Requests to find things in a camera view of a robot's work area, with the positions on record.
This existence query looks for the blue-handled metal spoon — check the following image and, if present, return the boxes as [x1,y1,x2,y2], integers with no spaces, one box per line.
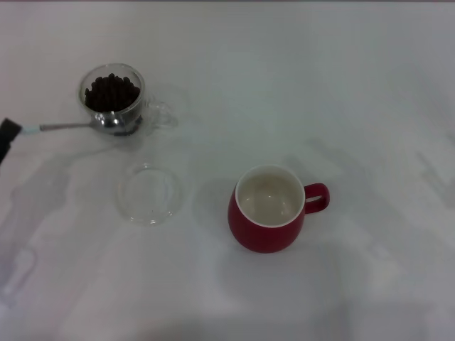
[20,110,127,136]

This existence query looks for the coffee beans pile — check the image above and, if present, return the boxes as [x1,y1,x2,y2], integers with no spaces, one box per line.
[84,72,142,112]

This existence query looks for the clear glass saucer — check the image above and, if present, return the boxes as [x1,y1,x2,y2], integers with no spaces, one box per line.
[118,162,183,227]

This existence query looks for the red ceramic mug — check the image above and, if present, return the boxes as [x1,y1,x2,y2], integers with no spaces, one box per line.
[227,163,331,254]

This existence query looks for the clear glass cup with handle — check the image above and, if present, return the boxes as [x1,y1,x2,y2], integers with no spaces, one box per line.
[77,63,178,143]

